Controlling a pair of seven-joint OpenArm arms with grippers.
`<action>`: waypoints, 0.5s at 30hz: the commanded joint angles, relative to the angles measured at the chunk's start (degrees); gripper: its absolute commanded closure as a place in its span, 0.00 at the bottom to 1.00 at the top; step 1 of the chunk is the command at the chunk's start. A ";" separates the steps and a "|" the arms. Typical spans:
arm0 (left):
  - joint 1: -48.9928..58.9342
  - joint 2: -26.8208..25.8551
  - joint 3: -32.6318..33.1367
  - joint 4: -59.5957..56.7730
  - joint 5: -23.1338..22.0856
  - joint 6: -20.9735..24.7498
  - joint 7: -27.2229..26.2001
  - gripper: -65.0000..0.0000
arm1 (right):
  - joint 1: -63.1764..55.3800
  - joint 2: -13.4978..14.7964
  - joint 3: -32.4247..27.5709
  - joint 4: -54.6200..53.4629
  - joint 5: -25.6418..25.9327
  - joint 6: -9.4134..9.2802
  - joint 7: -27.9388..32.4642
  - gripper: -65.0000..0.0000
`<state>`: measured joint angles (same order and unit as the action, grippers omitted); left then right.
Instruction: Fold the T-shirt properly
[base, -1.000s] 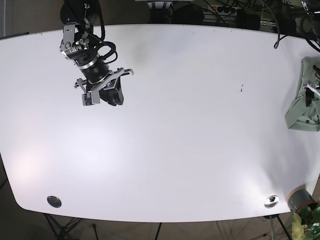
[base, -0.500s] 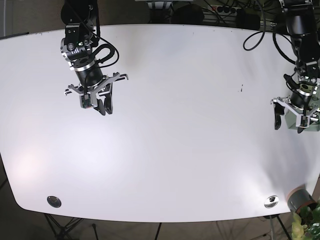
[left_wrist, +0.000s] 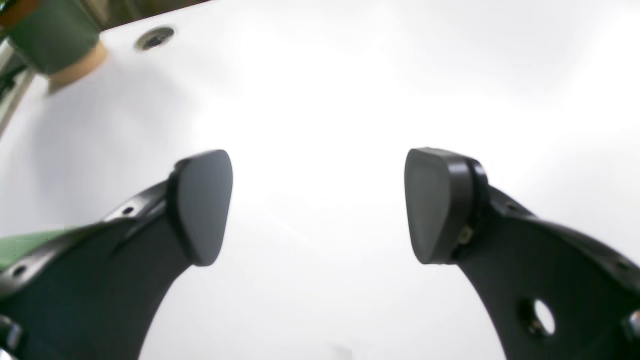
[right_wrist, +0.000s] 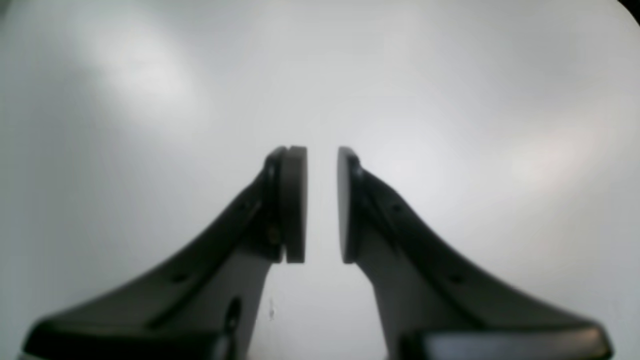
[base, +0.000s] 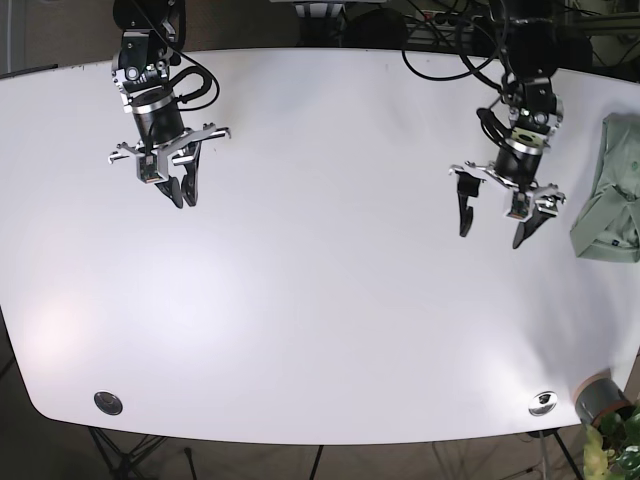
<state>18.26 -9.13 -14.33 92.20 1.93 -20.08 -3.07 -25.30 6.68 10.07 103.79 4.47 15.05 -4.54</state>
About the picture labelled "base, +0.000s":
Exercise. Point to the left silver table grommet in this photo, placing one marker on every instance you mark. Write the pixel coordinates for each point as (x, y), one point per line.
(108, 403)

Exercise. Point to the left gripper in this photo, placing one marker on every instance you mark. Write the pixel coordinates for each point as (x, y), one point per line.
(521, 146)

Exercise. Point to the silver table grommet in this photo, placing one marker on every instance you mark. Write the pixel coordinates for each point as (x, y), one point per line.
(542, 403)
(108, 403)

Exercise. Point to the green potted plant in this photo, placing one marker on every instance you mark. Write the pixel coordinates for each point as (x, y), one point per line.
(611, 449)

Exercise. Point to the grey plant pot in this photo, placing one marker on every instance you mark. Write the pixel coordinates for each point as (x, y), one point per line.
(598, 396)

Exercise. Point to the green polo shirt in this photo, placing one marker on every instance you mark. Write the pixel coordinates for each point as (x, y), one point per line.
(607, 227)

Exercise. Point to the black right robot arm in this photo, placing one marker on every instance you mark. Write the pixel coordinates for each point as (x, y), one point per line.
(156, 30)

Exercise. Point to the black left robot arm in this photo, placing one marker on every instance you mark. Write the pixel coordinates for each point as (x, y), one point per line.
(525, 43)

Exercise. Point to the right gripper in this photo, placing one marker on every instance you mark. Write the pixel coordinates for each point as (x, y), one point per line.
(168, 152)

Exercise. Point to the right silver table grommet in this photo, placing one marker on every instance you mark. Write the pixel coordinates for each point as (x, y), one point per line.
(542, 403)

